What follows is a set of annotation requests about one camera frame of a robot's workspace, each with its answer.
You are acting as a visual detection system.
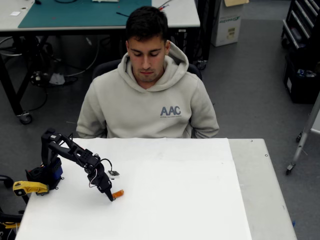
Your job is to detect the man in beige hoodie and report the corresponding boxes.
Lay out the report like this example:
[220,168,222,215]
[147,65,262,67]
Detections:
[76,6,220,140]

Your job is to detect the black chair armrest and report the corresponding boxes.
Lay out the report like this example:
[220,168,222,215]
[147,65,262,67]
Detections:
[0,174,15,189]

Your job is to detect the black yellow bar clamp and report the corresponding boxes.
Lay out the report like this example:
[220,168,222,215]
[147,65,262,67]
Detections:
[0,206,24,230]

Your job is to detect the white rag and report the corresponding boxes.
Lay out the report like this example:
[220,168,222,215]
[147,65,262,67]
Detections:
[49,72,66,85]

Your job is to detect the black office chair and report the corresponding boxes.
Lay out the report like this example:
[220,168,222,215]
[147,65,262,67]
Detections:
[91,59,203,139]

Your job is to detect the black power adapter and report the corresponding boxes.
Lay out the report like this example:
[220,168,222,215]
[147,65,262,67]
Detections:
[31,71,50,87]

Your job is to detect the green cutting mat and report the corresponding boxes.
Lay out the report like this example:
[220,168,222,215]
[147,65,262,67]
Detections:
[17,0,153,29]

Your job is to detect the grey metal stand with casters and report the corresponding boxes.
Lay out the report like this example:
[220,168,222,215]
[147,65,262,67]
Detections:
[286,91,320,176]

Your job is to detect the white cardboard box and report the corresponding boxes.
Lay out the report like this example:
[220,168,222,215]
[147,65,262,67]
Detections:
[210,0,245,48]

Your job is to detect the black storage bin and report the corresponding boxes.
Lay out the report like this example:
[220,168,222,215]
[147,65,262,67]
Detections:
[283,48,320,105]

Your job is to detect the black tool cart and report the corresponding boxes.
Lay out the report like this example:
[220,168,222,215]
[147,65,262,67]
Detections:
[281,0,320,50]

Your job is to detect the red white servo wires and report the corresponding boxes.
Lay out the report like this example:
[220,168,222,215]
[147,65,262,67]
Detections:
[88,171,100,189]

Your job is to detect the black camera cable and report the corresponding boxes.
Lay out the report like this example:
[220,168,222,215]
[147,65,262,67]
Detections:
[99,158,113,173]

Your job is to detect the workbench with black frame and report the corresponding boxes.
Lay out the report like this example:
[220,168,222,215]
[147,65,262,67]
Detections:
[0,0,202,125]

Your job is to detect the red and blue wires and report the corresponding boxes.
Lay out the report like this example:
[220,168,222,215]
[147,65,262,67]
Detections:
[157,0,174,12]

